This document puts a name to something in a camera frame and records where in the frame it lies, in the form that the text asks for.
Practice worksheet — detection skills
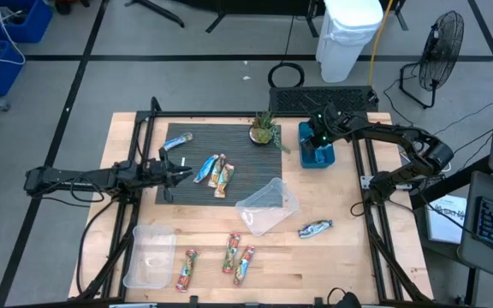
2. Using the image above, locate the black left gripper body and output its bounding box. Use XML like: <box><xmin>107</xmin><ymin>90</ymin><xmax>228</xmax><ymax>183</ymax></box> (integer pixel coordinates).
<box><xmin>142</xmin><ymin>147</ymin><xmax>175</xmax><ymax>204</ymax></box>

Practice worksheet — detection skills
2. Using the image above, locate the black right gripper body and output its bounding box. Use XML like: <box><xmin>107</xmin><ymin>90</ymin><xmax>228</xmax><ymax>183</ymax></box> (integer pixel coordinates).
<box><xmin>307</xmin><ymin>102</ymin><xmax>353</xmax><ymax>147</ymax></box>

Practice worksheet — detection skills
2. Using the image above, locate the chocolate chip granola bar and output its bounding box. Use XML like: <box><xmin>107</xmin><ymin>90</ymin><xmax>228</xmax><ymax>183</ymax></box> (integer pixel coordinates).
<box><xmin>222</xmin><ymin>232</ymin><xmax>242</xmax><ymax>275</ymax></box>
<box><xmin>233</xmin><ymin>245</ymin><xmax>256</xmax><ymax>287</ymax></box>
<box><xmin>175</xmin><ymin>249</ymin><xmax>200</xmax><ymax>293</ymax></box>

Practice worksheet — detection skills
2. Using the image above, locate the teal plastic bin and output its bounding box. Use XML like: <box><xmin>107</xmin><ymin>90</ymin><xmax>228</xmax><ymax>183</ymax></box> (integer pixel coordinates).
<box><xmin>297</xmin><ymin>121</ymin><xmax>337</xmax><ymax>169</ymax></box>

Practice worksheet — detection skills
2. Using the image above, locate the black perforated case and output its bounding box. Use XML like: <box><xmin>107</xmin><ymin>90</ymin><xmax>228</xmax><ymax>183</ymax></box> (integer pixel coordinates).
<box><xmin>268</xmin><ymin>86</ymin><xmax>379</xmax><ymax>114</ymax></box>

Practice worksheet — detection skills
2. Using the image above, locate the potted succulent plant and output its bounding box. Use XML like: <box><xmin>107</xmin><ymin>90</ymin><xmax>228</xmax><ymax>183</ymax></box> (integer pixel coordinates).
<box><xmin>248</xmin><ymin>110</ymin><xmax>291</xmax><ymax>154</ymax></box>

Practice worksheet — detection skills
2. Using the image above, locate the dark striped placemat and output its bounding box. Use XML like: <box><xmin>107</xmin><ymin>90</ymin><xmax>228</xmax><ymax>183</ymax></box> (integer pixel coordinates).
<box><xmin>155</xmin><ymin>122</ymin><xmax>282</xmax><ymax>207</ymax></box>

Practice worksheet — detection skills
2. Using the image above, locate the clear plastic container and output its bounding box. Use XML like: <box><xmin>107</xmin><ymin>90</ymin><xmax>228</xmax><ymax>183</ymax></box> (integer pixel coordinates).
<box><xmin>122</xmin><ymin>224</ymin><xmax>177</xmax><ymax>290</ymax></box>

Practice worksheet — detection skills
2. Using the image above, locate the white trash bin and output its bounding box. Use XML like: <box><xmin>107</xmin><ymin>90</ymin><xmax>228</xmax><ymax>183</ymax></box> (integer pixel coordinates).
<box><xmin>314</xmin><ymin>0</ymin><xmax>384</xmax><ymax>84</ymax></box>

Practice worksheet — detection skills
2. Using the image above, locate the black floor fan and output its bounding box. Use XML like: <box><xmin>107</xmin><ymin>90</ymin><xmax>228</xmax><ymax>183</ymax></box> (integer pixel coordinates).
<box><xmin>398</xmin><ymin>10</ymin><xmax>466</xmax><ymax>110</ymax></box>

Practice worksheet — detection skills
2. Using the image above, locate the white printed sign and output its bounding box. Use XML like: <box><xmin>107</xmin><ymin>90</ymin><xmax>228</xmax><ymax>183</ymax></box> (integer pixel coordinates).
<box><xmin>425</xmin><ymin>194</ymin><xmax>468</xmax><ymax>245</ymax></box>

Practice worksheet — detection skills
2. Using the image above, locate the black partition curtain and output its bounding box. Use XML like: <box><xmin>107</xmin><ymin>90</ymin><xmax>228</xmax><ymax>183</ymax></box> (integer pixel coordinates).
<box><xmin>124</xmin><ymin>0</ymin><xmax>410</xmax><ymax>39</ymax></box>

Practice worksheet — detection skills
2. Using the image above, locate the clear bin with handle holes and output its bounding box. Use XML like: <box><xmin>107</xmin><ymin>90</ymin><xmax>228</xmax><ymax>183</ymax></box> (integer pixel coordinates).
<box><xmin>235</xmin><ymin>176</ymin><xmax>301</xmax><ymax>238</ymax></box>

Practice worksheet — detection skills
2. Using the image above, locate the coiled black cable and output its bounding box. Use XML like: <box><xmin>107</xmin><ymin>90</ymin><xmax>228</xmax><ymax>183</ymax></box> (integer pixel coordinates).
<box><xmin>267</xmin><ymin>62</ymin><xmax>306</xmax><ymax>89</ymax></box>

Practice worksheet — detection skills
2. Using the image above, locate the yellow hanging cable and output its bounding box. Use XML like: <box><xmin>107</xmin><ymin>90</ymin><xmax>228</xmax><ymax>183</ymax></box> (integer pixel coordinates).
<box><xmin>366</xmin><ymin>0</ymin><xmax>395</xmax><ymax>86</ymax></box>

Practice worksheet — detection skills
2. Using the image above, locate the white cable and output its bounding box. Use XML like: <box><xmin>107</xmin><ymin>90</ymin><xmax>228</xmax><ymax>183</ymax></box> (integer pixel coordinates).
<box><xmin>0</xmin><ymin>0</ymin><xmax>27</xmax><ymax>66</ymax></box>

